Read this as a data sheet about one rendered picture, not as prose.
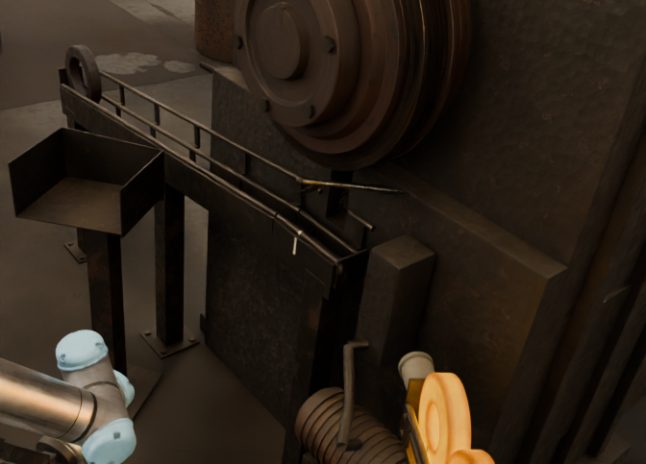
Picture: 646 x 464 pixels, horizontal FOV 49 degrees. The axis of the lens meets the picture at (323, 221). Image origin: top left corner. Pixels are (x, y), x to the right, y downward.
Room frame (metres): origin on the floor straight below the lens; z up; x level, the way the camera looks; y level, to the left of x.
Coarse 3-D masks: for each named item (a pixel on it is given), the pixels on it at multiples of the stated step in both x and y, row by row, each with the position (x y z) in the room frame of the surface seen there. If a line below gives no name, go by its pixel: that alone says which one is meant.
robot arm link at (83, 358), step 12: (72, 336) 0.83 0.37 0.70; (84, 336) 0.83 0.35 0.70; (96, 336) 0.83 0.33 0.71; (60, 348) 0.80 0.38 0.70; (72, 348) 0.80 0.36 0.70; (84, 348) 0.80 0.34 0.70; (96, 348) 0.81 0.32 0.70; (60, 360) 0.78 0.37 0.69; (72, 360) 0.78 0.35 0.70; (84, 360) 0.78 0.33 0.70; (96, 360) 0.79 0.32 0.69; (108, 360) 0.82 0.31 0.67; (72, 372) 0.78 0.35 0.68; (84, 372) 0.77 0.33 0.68; (96, 372) 0.78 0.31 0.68; (108, 372) 0.79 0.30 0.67; (72, 384) 0.76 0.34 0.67; (84, 384) 0.75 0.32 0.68
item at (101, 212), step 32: (64, 128) 1.49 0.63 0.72; (32, 160) 1.37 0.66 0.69; (64, 160) 1.49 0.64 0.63; (96, 160) 1.48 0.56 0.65; (128, 160) 1.46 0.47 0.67; (160, 160) 1.43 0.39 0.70; (32, 192) 1.36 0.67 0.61; (64, 192) 1.41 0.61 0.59; (96, 192) 1.42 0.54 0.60; (128, 192) 1.28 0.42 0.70; (160, 192) 1.43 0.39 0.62; (64, 224) 1.28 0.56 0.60; (96, 224) 1.28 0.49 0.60; (128, 224) 1.27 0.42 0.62; (96, 256) 1.34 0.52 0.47; (96, 288) 1.34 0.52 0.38; (96, 320) 1.34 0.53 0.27
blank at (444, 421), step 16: (432, 384) 0.78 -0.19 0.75; (448, 384) 0.75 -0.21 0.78; (432, 400) 0.76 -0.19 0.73; (448, 400) 0.72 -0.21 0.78; (464, 400) 0.72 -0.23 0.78; (432, 416) 0.77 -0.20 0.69; (448, 416) 0.70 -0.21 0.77; (464, 416) 0.70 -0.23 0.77; (432, 432) 0.75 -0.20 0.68; (448, 432) 0.68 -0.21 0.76; (464, 432) 0.68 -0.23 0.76; (432, 448) 0.72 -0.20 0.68; (448, 448) 0.67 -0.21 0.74; (464, 448) 0.67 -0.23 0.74
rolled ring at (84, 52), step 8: (72, 48) 2.00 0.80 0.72; (80, 48) 1.98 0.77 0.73; (72, 56) 2.00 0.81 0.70; (80, 56) 1.96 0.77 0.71; (88, 56) 1.96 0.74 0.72; (72, 64) 2.03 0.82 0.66; (88, 64) 1.94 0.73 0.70; (96, 64) 1.95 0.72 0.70; (72, 72) 2.03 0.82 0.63; (88, 72) 1.93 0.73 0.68; (96, 72) 1.94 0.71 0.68; (72, 80) 2.02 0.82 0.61; (80, 80) 2.04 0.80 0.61; (88, 80) 1.93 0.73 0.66; (96, 80) 1.93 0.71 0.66; (80, 88) 2.02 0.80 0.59; (88, 88) 1.93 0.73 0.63; (96, 88) 1.93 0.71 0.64; (88, 96) 1.93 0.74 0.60; (96, 96) 1.93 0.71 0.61
